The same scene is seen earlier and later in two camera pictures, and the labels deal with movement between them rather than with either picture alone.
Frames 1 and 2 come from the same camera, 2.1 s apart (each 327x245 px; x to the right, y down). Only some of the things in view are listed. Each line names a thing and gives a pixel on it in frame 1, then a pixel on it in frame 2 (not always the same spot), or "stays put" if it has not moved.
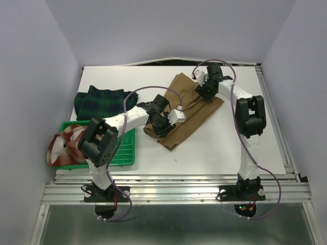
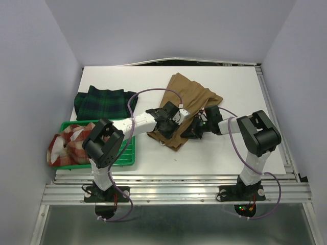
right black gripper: x=200 y=91 → x=192 y=132
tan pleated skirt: x=181 y=95 stays put
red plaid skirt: x=63 y=148 stays put
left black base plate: x=107 y=194 stays put
